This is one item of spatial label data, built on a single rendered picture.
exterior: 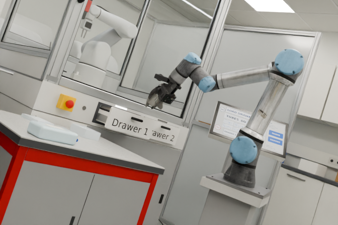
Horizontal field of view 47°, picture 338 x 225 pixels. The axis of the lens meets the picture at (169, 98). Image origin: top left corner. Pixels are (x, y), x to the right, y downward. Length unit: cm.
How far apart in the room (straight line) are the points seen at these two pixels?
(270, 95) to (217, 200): 53
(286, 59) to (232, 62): 212
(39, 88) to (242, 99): 215
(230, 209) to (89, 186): 67
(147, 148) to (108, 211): 84
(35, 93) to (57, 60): 19
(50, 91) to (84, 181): 64
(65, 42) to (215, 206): 105
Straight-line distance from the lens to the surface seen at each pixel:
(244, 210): 179
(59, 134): 136
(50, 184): 139
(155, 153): 236
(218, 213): 182
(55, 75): 194
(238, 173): 182
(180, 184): 384
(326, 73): 516
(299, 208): 461
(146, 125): 208
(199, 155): 374
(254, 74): 186
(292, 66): 169
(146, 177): 159
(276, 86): 170
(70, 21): 196
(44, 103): 194
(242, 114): 273
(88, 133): 176
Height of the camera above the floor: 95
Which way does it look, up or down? 3 degrees up
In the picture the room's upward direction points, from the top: 19 degrees clockwise
